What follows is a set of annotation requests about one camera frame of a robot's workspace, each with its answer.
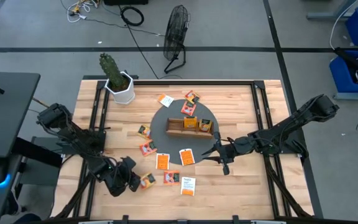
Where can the round grey mat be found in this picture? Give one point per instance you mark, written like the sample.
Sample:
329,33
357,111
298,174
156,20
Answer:
172,146

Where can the orange white Tazo tea packet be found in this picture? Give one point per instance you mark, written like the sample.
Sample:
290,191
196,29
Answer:
166,100
186,156
188,186
162,161

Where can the white plant pot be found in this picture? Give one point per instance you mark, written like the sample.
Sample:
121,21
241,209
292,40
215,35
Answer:
124,97

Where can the black floor fan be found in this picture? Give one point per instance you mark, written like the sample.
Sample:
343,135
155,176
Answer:
175,31

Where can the black desk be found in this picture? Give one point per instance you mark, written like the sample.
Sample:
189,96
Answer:
5,118

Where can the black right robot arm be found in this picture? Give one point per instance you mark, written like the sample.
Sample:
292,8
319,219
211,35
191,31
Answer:
291,127

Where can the black aluminium rig frame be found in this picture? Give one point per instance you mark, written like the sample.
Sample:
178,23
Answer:
197,82

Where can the large blue bin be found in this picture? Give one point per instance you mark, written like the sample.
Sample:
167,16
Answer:
342,77

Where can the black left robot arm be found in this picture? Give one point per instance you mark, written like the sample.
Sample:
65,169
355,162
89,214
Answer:
73,133

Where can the yellow Ahmad tea packet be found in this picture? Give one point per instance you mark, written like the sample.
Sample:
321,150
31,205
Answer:
148,181
192,96
205,125

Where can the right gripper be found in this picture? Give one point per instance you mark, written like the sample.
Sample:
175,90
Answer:
235,147

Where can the pink packet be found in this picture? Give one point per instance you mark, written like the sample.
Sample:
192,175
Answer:
144,131

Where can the black floor box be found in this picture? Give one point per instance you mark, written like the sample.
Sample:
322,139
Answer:
126,2

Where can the green cactus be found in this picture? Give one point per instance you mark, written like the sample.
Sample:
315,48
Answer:
112,71

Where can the black pole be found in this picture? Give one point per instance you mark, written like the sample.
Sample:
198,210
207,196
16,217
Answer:
350,60

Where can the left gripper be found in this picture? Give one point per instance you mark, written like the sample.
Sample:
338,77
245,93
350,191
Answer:
121,177

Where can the wooden tea organizer box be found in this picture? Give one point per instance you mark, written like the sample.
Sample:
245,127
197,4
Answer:
179,133

